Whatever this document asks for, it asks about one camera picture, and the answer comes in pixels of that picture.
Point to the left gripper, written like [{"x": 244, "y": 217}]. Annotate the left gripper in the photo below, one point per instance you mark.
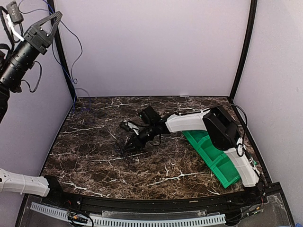
[{"x": 41, "y": 38}]

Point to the black front rail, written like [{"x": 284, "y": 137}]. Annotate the black front rail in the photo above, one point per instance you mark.
[{"x": 221, "y": 203}]

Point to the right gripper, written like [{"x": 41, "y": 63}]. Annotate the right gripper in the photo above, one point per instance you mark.
[{"x": 136, "y": 142}]

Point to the green bin near compartment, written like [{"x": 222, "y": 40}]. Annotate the green bin near compartment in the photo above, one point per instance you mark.
[{"x": 225, "y": 171}]

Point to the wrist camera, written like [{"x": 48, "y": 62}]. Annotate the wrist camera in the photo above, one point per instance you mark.
[
  {"x": 130, "y": 126},
  {"x": 14, "y": 19}
]

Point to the left black frame post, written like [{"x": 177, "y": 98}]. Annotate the left black frame post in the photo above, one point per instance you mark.
[{"x": 63, "y": 63}]

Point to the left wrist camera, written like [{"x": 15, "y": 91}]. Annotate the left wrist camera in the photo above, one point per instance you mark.
[{"x": 14, "y": 19}]

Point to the white slotted cable duct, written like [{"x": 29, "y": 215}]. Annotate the white slotted cable duct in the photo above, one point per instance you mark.
[{"x": 130, "y": 219}]

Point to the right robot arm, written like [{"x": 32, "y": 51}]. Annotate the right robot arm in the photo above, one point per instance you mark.
[{"x": 216, "y": 121}]

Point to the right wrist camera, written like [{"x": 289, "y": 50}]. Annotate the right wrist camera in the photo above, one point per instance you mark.
[{"x": 130, "y": 126}]

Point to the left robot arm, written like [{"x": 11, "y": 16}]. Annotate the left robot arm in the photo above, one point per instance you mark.
[{"x": 11, "y": 74}]

